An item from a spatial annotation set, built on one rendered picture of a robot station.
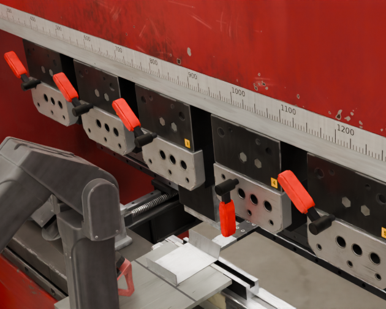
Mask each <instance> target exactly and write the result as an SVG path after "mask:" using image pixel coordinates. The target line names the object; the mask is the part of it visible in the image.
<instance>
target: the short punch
mask: <svg viewBox="0 0 386 309"><path fill-rule="evenodd" d="M215 186H216V185H215V184H213V185H211V186H209V187H208V188H206V189H205V188H203V187H201V186H199V187H198V188H195V189H193V190H192V191H190V190H188V189H186V188H184V187H182V186H180V185H178V192H179V198H180V203H181V204H183V205H184V211H186V212H188V213H190V214H191V215H193V216H195V217H197V218H198V219H200V220H202V221H204V222H206V223H208V224H209V225H211V226H213V227H215V228H216V229H219V230H220V231H221V222H220V215H219V204H220V201H219V199H218V198H217V196H216V192H215V190H214V189H215Z"/></svg>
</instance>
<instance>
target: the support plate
mask: <svg viewBox="0 0 386 309"><path fill-rule="evenodd" d="M177 248H179V247H178V246H176V245H174V244H173V243H171V242H167V243H165V244H163V245H161V246H160V247H158V248H156V249H154V250H152V251H150V252H149V253H147V254H145V255H143V256H141V257H140V258H138V259H136V261H138V262H139V263H141V264H143V265H144V266H145V267H147V263H146V257H148V258H150V259H151V260H153V261H154V262H155V261H157V260H158V259H160V258H162V257H164V256H165V255H167V254H169V253H171V252H172V251H174V250H176V249H177ZM131 264H132V280H133V283H134V289H135V291H134V292H133V293H132V295H131V296H130V297H128V296H119V309H192V308H194V307H195V306H197V305H198V304H200V303H202V302H203V301H205V300H206V299H208V298H210V297H211V296H213V295H215V294H216V293H218V292H219V291H221V290H223V289H224V288H226V287H228V286H229V285H231V284H232V279H230V278H229V277H227V276H225V275H223V274H222V273H221V272H218V271H217V270H215V269H214V268H212V267H210V266H208V267H206V268H204V269H203V270H201V271H199V272H198V273H196V274H195V275H193V276H191V277H190V278H188V279H186V280H185V281H183V282H182V283H180V284H179V285H180V286H178V287H177V288H178V289H180V290H181V291H183V292H184V293H186V294H187V295H189V296H190V297H192V298H193V299H195V300H196V302H194V301H193V300H191V299H190V298H188V297H187V296H185V295H184V294H182V293H181V292H179V291H178V290H176V289H175V288H174V287H172V286H171V285H169V284H168V283H166V282H165V281H163V280H162V279H160V278H159V277H157V276H155V275H154V274H153V273H151V272H150V271H148V270H147V269H145V268H144V267H142V266H141V265H140V264H138V263H136V262H135V261H132V262H131ZM149 269H150V268H149ZM150 270H151V269H150ZM152 271H153V270H152ZM153 272H154V273H156V272H155V271H153ZM156 274H158V273H156ZM158 275H159V276H160V277H162V278H163V279H165V280H167V281H168V282H169V283H171V284H172V285H174V286H177V285H176V284H174V283H172V282H171V281H169V280H168V279H166V278H164V277H163V276H161V275H160V274H158ZM118 288H119V289H125V290H127V289H128V287H127V283H126V279H125V276H124V275H122V276H121V277H120V279H119V280H118ZM54 306H55V309H70V304H69V296H68V297H66V298H65V299H62V300H60V301H59V302H57V303H55V304H54Z"/></svg>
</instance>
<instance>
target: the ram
mask: <svg viewBox="0 0 386 309"><path fill-rule="evenodd" d="M0 4H1V5H4V6H7V7H10V8H13V9H15V10H19V11H21V12H24V13H27V14H30V15H33V16H35V17H39V18H41V19H44V20H47V21H50V22H53V23H56V24H58V25H61V26H65V27H67V28H70V29H73V30H76V31H79V32H82V33H84V34H87V35H90V36H93V37H96V38H98V39H102V40H105V41H107V42H110V43H113V44H116V45H119V46H121V47H124V48H128V49H130V50H133V51H135V52H139V53H142V54H144V55H147V56H150V57H153V58H156V59H159V60H161V61H165V62H167V63H170V64H174V65H176V66H179V67H182V68H185V69H187V70H190V71H193V72H196V73H199V74H202V75H205V76H207V77H211V78H213V79H216V80H219V81H222V82H225V83H228V84H230V85H233V86H237V87H239V88H242V89H244V90H248V91H251V92H253V93H256V94H259V95H262V96H265V97H268V98H270V99H274V100H276V101H279V102H282V103H285V104H288V105H291V106H294V107H296V108H299V109H302V110H305V111H308V112H311V113H314V114H316V115H320V116H322V117H325V118H328V119H331V120H334V121H337V122H339V123H342V124H346V125H348V126H351V127H353V128H357V129H360V130H362V131H365V132H368V133H371V134H374V135H377V136H379V137H383V138H385V139H386V0H0ZM0 29H1V30H4V31H7V32H9V33H11V34H14V35H16V36H19V37H22V38H24V39H26V40H29V41H31V42H34V43H36V44H39V45H42V46H44V47H47V48H49V49H52V50H54V51H56V52H59V53H62V54H64V55H67V56H70V57H71V58H74V59H77V60H79V61H82V62H84V63H87V64H90V65H92V66H94V67H97V68H99V69H102V70H104V71H107V72H109V73H112V74H115V75H117V76H119V77H122V78H125V79H127V80H130V81H132V82H135V83H138V84H139V85H142V86H145V87H147V88H150V89H152V90H155V91H157V92H160V93H162V94H165V95H168V96H170V97H173V98H175V99H177V100H180V101H183V102H185V103H187V104H190V105H193V106H195V107H198V108H200V109H202V110H205V111H207V112H210V113H213V114H215V115H218V116H221V117H223V118H225V119H228V120H230V121H233V122H235V123H238V124H240V125H243V126H246V127H247V128H250V129H253V130H255V131H258V132H261V133H263V134H266V135H268V136H270V137H273V138H275V139H278V140H281V141H283V142H285V143H288V144H291V145H293V146H296V147H298V148H301V149H303V150H306V151H308V152H311V153H314V154H315V155H318V156H321V157H323V158H326V159H329V160H331V161H333V162H337V163H338V164H341V165H344V166H346V167H349V168H351V169H353V170H356V171H359V172H361V173H363V174H366V175H369V176H371V177H374V178H376V179H378V180H382V181H384V182H386V162H385V161H381V160H380V159H376V158H374V157H371V156H368V155H366V154H363V153H361V152H358V151H355V150H352V149H350V148H347V147H344V146H342V145H339V144H337V143H334V142H331V141H329V140H326V139H323V138H321V137H318V136H316V135H312V134H310V133H307V132H304V131H302V130H299V129H297V128H293V127H291V126H288V125H286V124H283V123H280V122H278V121H275V120H272V119H270V118H267V117H265V116H262V115H259V114H256V113H254V112H251V111H248V110H246V109H242V108H241V107H237V106H235V105H232V104H229V103H227V102H224V101H222V100H219V99H216V98H214V97H211V96H208V95H206V94H203V93H200V92H198V91H195V90H192V89H190V88H187V87H185V86H182V85H179V84H177V83H173V82H171V81H168V80H166V79H163V78H160V77H158V76H155V75H153V74H149V73H147V72H144V71H141V70H139V69H136V68H134V67H131V66H128V65H126V64H123V63H120V62H118V61H115V60H113V59H110V58H107V57H104V56H102V55H98V54H97V53H93V52H91V51H88V50H85V49H83V48H80V47H78V46H75V45H72V44H69V43H67V42H64V41H62V40H59V39H56V38H54V37H51V36H48V35H46V34H43V33H41V32H38V31H35V30H33V29H29V28H27V27H24V26H22V25H19V24H16V23H14V22H11V21H9V20H5V19H3V18H0Z"/></svg>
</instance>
